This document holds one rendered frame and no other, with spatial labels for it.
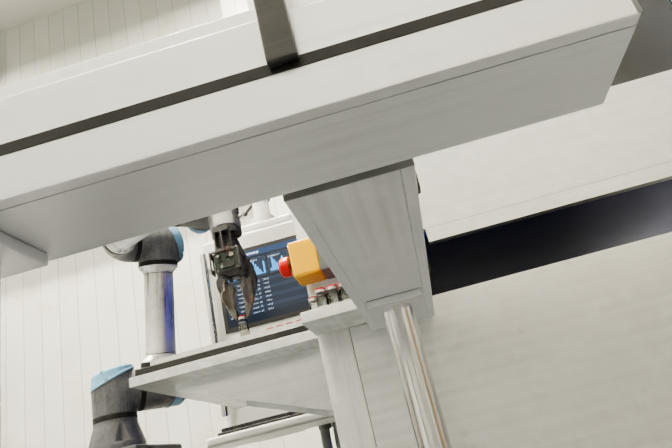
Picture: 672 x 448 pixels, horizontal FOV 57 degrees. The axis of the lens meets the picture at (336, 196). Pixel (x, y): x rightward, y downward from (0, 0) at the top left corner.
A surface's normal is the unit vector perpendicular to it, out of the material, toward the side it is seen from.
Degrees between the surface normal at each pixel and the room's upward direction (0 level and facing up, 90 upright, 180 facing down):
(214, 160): 180
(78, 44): 90
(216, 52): 90
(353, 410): 90
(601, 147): 90
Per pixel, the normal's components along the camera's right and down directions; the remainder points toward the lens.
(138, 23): -0.24, -0.36
